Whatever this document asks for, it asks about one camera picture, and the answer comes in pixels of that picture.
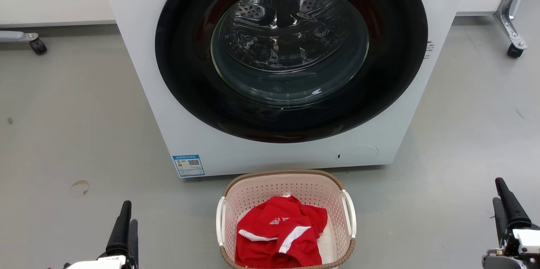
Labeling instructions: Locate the round black washing machine door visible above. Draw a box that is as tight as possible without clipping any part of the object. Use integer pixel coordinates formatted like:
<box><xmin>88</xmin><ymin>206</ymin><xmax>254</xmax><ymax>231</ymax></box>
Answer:
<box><xmin>155</xmin><ymin>0</ymin><xmax>429</xmax><ymax>143</ymax></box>

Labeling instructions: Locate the grey metal leg with caster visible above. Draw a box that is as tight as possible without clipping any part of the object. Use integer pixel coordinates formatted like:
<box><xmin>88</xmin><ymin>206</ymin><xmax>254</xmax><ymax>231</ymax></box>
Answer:
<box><xmin>494</xmin><ymin>0</ymin><xmax>534</xmax><ymax>59</ymax></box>
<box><xmin>0</xmin><ymin>30</ymin><xmax>48</xmax><ymax>56</ymax></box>

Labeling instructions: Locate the white front-load washing machine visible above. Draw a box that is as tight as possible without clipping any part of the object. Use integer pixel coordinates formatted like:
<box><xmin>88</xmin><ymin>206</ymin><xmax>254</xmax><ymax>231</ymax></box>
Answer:
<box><xmin>95</xmin><ymin>0</ymin><xmax>475</xmax><ymax>178</ymax></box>

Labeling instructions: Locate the white cloth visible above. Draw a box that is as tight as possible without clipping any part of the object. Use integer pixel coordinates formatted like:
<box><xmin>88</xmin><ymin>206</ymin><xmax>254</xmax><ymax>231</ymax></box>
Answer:
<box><xmin>317</xmin><ymin>218</ymin><xmax>337</xmax><ymax>264</ymax></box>

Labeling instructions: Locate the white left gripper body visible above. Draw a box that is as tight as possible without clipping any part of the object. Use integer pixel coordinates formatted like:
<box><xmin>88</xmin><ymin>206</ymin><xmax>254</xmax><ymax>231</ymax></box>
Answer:
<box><xmin>63</xmin><ymin>255</ymin><xmax>128</xmax><ymax>269</ymax></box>

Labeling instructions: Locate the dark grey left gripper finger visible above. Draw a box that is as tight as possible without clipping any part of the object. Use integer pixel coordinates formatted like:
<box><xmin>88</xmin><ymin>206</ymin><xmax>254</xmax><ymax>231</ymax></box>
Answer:
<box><xmin>106</xmin><ymin>201</ymin><xmax>132</xmax><ymax>258</ymax></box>
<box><xmin>128</xmin><ymin>219</ymin><xmax>139</xmax><ymax>268</ymax></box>

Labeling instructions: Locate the white and grey right gripper body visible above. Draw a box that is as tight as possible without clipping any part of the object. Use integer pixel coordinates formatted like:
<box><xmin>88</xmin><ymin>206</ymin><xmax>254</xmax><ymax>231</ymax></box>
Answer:
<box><xmin>483</xmin><ymin>224</ymin><xmax>540</xmax><ymax>269</ymax></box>

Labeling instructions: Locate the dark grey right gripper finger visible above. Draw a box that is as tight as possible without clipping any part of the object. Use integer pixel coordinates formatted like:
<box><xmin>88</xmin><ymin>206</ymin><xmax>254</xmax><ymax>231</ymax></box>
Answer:
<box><xmin>495</xmin><ymin>178</ymin><xmax>532</xmax><ymax>230</ymax></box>
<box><xmin>492</xmin><ymin>197</ymin><xmax>511</xmax><ymax>245</ymax></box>

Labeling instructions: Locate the pink perforated plastic laundry basket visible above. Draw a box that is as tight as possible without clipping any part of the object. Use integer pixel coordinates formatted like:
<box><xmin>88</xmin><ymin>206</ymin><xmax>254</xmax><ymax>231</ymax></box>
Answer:
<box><xmin>216</xmin><ymin>170</ymin><xmax>357</xmax><ymax>269</ymax></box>

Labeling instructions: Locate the blue energy label sticker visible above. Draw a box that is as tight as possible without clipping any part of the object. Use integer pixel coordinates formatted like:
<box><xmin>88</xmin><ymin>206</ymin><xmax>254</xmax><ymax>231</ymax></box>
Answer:
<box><xmin>173</xmin><ymin>155</ymin><xmax>205</xmax><ymax>177</ymax></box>

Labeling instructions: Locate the red garment with white stripes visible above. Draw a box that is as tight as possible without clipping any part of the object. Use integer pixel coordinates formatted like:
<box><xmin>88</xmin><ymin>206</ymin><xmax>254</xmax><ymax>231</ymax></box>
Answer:
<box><xmin>235</xmin><ymin>195</ymin><xmax>329</xmax><ymax>269</ymax></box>

